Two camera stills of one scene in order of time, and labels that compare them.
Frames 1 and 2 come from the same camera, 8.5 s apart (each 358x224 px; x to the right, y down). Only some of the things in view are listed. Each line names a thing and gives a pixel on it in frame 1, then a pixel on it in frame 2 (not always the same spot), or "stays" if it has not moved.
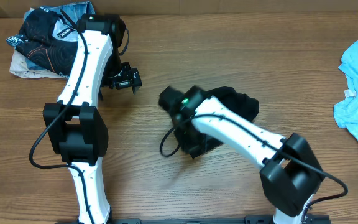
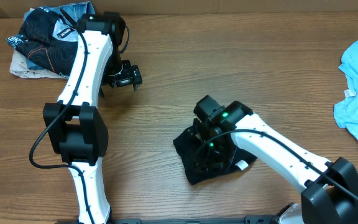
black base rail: (240, 219) stays
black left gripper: (131, 77) stays
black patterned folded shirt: (35, 40) stays
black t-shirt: (197, 141) -> (209, 151)
